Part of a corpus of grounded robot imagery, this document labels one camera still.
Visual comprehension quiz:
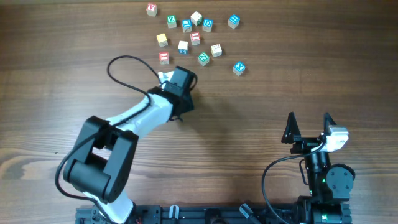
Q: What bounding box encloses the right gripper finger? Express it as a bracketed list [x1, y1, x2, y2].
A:
[281, 112, 301, 144]
[323, 113, 336, 134]

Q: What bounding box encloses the green N letter block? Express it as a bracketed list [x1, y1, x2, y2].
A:
[197, 52, 210, 66]

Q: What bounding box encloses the block with blue number side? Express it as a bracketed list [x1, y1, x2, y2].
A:
[178, 40, 188, 54]

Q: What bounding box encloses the blue X letter block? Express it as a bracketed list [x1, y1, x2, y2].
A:
[233, 62, 246, 76]

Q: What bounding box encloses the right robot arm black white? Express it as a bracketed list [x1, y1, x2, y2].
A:
[281, 112, 356, 224]

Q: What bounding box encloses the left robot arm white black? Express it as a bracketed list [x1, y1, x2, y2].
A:
[55, 83, 193, 223]

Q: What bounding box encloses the red H letter block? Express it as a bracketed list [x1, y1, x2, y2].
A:
[159, 52, 170, 65]

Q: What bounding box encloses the plain picture wooden block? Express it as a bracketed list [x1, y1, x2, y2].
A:
[211, 44, 223, 57]

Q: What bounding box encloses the yellow top block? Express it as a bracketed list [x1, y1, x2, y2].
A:
[156, 34, 168, 47]

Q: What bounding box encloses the red letter block centre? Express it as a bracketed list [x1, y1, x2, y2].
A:
[190, 32, 201, 45]

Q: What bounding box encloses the blue L letter block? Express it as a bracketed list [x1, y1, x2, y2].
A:
[182, 19, 192, 33]

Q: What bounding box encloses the blue D letter block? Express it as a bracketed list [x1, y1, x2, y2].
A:
[202, 18, 213, 32]

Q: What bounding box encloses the green Z letter block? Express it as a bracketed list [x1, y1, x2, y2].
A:
[167, 15, 177, 29]

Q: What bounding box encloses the plain picture block top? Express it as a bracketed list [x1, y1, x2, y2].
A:
[190, 11, 203, 26]

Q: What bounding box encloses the blue block far right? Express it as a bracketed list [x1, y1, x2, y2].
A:
[228, 14, 240, 29]

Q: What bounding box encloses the red Y letter block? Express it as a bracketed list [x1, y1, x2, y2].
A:
[146, 2, 158, 17]

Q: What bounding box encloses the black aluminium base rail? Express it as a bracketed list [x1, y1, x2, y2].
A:
[75, 203, 352, 224]

